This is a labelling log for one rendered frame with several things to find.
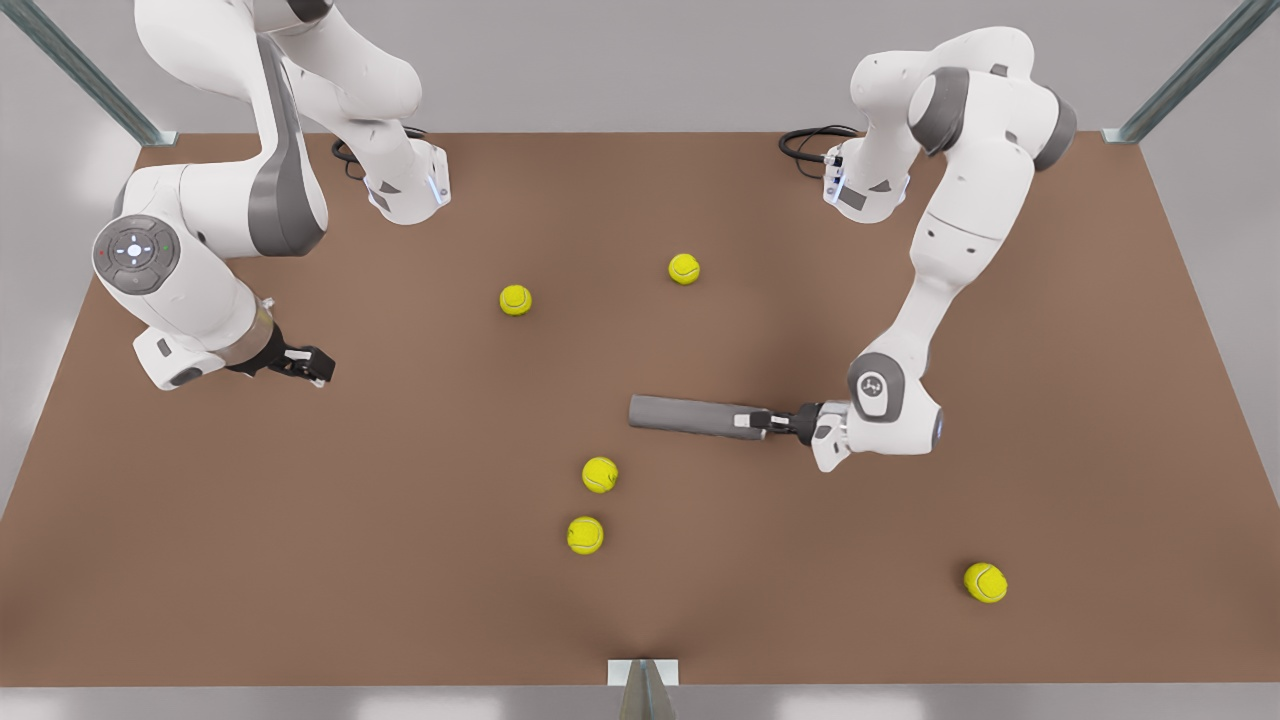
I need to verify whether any silver frame post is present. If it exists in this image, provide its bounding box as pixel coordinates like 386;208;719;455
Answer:
1102;0;1280;145
0;0;178;148
608;658;680;720

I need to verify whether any black cable loop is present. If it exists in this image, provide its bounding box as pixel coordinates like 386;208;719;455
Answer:
331;126;429;182
778;125;863;182

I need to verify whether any grey tennis ball tube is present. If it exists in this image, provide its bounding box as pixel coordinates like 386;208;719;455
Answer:
628;394;769;441

